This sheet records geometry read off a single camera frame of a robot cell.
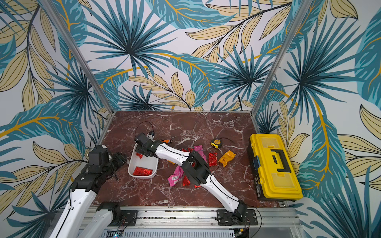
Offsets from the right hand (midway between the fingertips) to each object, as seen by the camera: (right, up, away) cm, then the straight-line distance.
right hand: (138, 148), depth 93 cm
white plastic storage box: (+7, -7, -5) cm, 11 cm away
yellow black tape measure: (+50, +3, +5) cm, 50 cm away
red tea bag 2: (+2, -5, -1) cm, 5 cm away
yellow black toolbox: (+73, -10, -23) cm, 77 cm away
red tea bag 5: (+32, -2, +4) cm, 32 cm away
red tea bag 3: (+47, -7, -1) cm, 47 cm away
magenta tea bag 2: (+38, 0, +2) cm, 38 cm away
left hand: (-2, -3, -16) cm, 17 cm away
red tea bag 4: (+31, -17, -11) cm, 37 cm away
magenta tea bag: (+26, -14, -8) cm, 30 cm away
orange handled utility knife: (+17, +4, +9) cm, 20 cm away
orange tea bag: (+56, -6, +1) cm, 56 cm away
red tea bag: (+3, -13, -5) cm, 14 cm away
